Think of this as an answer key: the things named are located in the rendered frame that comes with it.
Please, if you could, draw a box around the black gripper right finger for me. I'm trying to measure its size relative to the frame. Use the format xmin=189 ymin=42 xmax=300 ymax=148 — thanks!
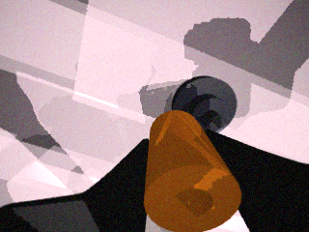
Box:
xmin=204 ymin=130 xmax=309 ymax=232

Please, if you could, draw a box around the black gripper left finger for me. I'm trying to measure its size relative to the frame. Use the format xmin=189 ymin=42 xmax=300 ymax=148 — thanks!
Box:
xmin=0 ymin=138 xmax=149 ymax=232

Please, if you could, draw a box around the orange knob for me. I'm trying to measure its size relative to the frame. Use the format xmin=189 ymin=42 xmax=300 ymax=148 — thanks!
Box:
xmin=144 ymin=110 xmax=241 ymax=232

